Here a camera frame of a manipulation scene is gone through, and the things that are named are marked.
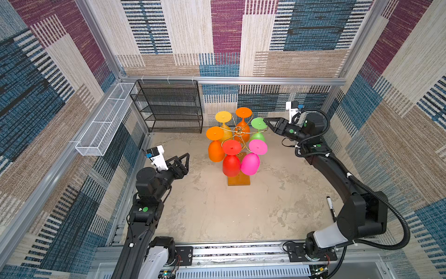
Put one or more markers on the black mesh shelf unit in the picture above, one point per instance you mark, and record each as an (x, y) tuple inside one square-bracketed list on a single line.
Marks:
[(172, 106)]

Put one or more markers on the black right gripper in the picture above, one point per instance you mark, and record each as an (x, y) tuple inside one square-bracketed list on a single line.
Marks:
[(282, 127)]

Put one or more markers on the white wire wall basket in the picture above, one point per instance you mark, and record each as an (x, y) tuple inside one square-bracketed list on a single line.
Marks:
[(99, 134)]

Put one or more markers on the orange front wine glass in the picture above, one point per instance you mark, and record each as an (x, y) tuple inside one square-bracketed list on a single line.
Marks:
[(215, 150)]

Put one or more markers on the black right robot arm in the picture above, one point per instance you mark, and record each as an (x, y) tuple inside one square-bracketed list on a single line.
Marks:
[(364, 211)]

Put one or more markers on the gold wire glass rack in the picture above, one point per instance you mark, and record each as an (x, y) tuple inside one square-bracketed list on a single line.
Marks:
[(241, 179)]

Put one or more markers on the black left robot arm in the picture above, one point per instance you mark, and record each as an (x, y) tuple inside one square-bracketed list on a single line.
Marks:
[(143, 255)]

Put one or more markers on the black marker pen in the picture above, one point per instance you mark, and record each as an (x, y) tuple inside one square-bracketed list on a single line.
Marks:
[(331, 208)]

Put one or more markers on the red plastic wine glass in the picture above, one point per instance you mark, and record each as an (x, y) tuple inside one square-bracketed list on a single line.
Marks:
[(231, 163)]

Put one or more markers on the orange wine glass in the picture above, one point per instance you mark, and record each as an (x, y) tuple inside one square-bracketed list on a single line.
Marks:
[(215, 150), (242, 129)]

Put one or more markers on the green plastic wine glass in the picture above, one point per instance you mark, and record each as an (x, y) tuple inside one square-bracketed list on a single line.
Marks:
[(260, 127)]

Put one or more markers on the pink plastic wine glass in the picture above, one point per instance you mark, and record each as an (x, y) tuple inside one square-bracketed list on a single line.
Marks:
[(251, 162)]

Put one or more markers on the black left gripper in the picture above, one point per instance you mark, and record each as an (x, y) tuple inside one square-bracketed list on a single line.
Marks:
[(182, 171)]

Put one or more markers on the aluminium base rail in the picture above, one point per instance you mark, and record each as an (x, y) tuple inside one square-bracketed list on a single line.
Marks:
[(268, 260)]

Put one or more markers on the orange back wine glass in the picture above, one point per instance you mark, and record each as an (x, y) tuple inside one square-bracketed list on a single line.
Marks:
[(242, 129)]

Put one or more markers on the yellow plastic wine glass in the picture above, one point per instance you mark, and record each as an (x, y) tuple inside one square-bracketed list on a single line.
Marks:
[(223, 117)]

